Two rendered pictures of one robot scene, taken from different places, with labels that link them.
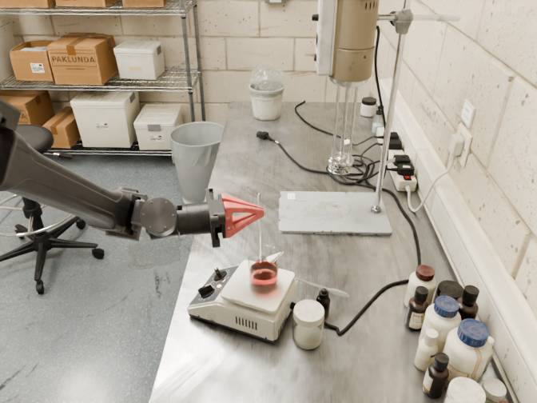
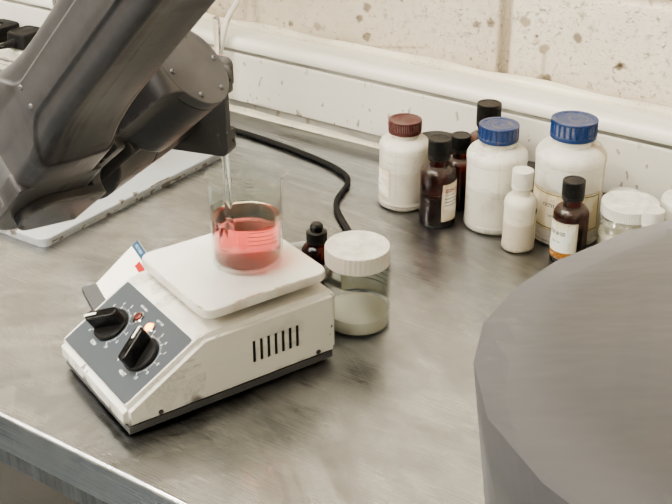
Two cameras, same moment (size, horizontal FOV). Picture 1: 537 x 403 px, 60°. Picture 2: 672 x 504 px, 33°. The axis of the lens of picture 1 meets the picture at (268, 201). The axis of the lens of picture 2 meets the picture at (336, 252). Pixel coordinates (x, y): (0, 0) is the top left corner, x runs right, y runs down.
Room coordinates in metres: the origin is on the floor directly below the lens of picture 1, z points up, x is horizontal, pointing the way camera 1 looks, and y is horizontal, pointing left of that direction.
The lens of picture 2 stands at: (0.15, 0.69, 1.30)
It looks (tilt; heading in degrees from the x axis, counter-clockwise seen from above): 28 degrees down; 303
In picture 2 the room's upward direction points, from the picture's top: straight up
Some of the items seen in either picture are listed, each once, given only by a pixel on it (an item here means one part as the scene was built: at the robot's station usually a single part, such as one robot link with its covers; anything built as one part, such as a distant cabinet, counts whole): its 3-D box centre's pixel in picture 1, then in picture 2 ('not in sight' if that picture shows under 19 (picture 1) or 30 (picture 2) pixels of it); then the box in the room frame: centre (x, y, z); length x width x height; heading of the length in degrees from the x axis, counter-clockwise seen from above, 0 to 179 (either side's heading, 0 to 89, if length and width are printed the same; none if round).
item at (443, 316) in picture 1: (440, 325); (496, 174); (0.61, -0.33, 0.81); 0.06 x 0.06 x 0.11
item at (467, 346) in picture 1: (465, 354); (569, 177); (0.53, -0.35, 0.81); 0.07 x 0.07 x 0.13
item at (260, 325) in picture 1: (247, 297); (208, 319); (0.70, 0.04, 0.79); 0.22 x 0.13 x 0.08; 68
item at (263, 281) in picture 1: (264, 272); (249, 218); (0.68, 0.01, 0.88); 0.07 x 0.06 x 0.08; 46
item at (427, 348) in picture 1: (427, 349); (520, 208); (0.56, -0.29, 0.79); 0.03 x 0.03 x 0.09
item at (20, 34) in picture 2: (391, 144); (21, 38); (1.41, -0.41, 0.80); 0.07 x 0.04 x 0.02; 88
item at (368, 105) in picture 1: (368, 106); not in sight; (1.79, -0.41, 0.78); 0.06 x 0.06 x 0.06
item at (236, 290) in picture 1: (258, 285); (232, 266); (0.69, 0.02, 0.83); 0.12 x 0.12 x 0.01; 68
